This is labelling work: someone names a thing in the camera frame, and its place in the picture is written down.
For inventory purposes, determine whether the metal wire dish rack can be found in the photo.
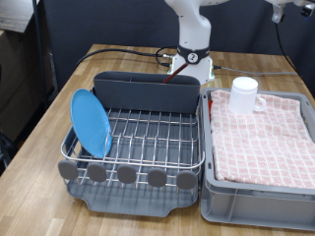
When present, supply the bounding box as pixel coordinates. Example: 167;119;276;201
59;87;206;198

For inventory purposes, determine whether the dark grey cutlery holder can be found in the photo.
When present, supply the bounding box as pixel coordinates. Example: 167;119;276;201
93;71;202;115

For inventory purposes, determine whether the grey plastic crate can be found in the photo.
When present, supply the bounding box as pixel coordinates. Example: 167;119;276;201
200;87;315;232

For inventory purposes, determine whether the thin black hanging cable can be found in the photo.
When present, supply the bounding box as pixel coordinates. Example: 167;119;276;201
275;21;304;80

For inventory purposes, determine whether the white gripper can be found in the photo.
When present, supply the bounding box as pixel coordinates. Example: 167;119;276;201
265;0;315;25

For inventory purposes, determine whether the black metal post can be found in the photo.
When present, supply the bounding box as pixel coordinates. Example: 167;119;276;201
31;0;53;109

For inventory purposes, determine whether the blue plastic plate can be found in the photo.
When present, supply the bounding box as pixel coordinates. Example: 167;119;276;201
70;88;113;159

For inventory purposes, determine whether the dark red wooden spoon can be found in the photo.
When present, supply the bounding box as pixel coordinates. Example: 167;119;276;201
161;62;190;85

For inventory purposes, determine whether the black looped cable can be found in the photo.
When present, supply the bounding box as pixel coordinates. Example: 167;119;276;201
155;45;180;68

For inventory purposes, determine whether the white mug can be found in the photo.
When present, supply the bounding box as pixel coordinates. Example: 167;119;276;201
227;76;268;116

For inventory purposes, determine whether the wooden shelf board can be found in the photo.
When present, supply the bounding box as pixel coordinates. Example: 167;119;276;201
0;0;37;33

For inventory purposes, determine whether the thick black cable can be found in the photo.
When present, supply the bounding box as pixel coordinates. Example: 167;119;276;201
76;48;165;67

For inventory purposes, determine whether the pink checkered cloth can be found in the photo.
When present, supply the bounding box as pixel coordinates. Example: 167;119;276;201
210;88;315;190

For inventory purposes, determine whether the cardboard box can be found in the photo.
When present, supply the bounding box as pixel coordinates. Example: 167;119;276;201
0;29;55;150

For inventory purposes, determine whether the grey drain tray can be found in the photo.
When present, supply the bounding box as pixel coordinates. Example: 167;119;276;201
63;91;202;218

